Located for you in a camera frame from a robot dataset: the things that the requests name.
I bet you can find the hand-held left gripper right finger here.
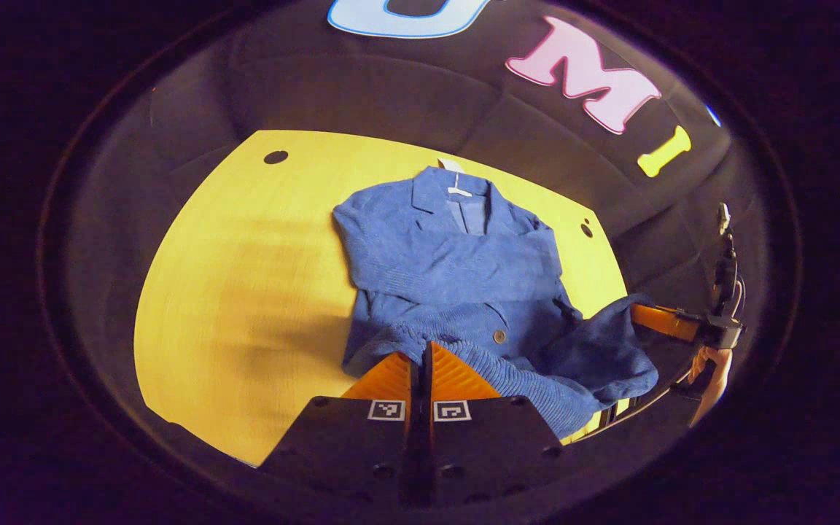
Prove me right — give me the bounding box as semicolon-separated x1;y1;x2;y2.
420;341;565;505

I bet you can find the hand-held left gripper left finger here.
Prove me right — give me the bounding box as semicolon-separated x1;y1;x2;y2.
260;352;421;505

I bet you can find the blue button jacket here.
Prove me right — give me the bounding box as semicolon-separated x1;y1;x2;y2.
332;158;660;440

